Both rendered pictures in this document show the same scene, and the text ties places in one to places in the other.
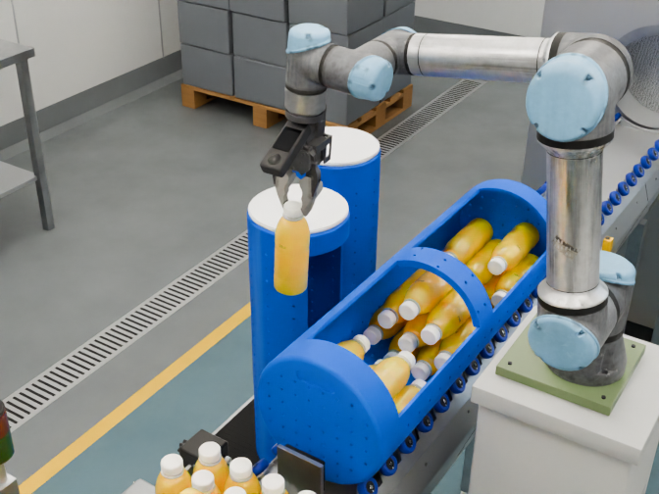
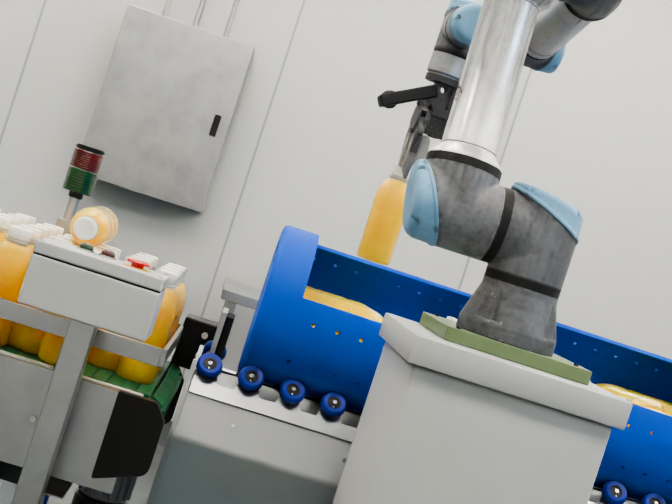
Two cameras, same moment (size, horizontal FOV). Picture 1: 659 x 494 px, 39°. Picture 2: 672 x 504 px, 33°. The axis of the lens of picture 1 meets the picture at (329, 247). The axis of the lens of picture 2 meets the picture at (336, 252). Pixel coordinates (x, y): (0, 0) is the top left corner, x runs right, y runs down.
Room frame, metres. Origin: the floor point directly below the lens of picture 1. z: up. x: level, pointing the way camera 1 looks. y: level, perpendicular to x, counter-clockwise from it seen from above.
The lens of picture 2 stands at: (0.18, -1.66, 1.24)
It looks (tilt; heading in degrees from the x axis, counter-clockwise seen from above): 1 degrees down; 53
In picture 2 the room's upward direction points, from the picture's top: 18 degrees clockwise
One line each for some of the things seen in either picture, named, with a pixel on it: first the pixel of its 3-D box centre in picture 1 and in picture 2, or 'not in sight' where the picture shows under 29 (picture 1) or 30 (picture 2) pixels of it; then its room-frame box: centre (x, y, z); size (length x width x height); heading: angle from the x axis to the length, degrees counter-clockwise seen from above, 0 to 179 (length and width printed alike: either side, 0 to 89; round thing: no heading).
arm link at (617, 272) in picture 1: (596, 290); (533, 234); (1.42, -0.49, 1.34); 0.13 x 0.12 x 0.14; 148
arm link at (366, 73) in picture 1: (361, 71); (477, 28); (1.56, -0.05, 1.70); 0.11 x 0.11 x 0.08; 58
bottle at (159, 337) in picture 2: not in sight; (149, 329); (1.13, 0.03, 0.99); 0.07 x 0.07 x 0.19
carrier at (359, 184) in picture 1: (333, 265); not in sight; (2.68, -0.02, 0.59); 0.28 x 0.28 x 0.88
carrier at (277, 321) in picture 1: (299, 337); not in sight; (2.27, 0.09, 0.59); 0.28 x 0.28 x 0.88
